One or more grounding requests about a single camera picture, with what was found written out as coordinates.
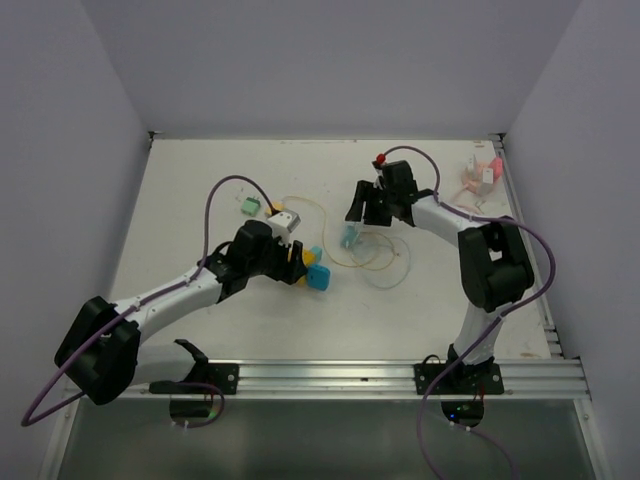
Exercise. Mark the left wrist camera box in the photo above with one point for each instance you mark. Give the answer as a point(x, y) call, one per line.
point(283, 225)

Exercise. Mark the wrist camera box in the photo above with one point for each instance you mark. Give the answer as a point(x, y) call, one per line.
point(384, 168)
point(283, 225)

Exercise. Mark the aluminium front rail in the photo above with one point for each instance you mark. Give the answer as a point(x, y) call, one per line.
point(554, 379)

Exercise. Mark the light teal usb charger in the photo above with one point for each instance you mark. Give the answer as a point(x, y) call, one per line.
point(350, 236)

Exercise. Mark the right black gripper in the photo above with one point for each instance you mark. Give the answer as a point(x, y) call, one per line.
point(364, 193)

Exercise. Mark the pink power socket cluster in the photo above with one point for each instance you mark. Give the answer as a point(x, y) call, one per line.
point(481, 178)

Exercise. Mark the black base bracket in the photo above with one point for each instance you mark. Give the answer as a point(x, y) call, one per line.
point(484, 378)
point(182, 368)

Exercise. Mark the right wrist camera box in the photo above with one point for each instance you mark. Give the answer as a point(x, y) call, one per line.
point(384, 168)

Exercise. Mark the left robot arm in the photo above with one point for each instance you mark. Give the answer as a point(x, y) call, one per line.
point(100, 352)

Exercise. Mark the left black base bracket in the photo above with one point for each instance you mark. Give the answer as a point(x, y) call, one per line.
point(182, 368)

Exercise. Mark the yellow cube power socket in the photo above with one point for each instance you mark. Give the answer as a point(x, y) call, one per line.
point(308, 260)

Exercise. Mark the green plug adapter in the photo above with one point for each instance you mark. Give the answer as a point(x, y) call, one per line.
point(250, 207)

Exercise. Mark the right black base bracket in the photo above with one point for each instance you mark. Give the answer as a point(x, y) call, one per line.
point(484, 378)

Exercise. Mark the blue plug adapter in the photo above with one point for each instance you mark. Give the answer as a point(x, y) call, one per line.
point(318, 277)

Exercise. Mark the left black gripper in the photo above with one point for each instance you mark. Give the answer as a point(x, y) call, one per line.
point(287, 271)

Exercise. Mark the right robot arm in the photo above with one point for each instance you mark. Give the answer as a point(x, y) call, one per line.
point(495, 269)

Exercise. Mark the teal plug adapter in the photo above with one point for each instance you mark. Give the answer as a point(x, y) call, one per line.
point(317, 252)

